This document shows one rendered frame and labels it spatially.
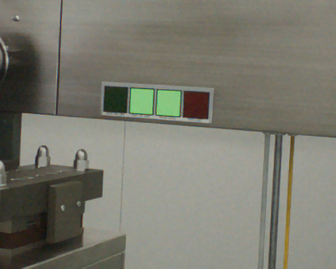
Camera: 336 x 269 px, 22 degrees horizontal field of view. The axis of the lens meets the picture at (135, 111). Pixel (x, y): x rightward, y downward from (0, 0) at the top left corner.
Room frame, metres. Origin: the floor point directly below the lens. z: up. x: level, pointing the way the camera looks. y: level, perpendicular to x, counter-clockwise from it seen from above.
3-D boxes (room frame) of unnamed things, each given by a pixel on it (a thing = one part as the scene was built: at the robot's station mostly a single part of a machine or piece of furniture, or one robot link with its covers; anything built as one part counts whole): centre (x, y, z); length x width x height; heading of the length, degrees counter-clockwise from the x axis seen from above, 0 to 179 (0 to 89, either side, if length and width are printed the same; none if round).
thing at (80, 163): (1.86, 0.11, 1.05); 0.04 x 0.04 x 0.04
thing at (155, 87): (1.79, -0.04, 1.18); 0.25 x 0.01 x 0.07; 65
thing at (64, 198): (1.71, 0.13, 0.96); 0.10 x 0.03 x 0.11; 155
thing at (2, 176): (1.57, 0.24, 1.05); 0.04 x 0.04 x 0.04
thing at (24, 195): (1.73, 0.22, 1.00); 0.40 x 0.16 x 0.06; 155
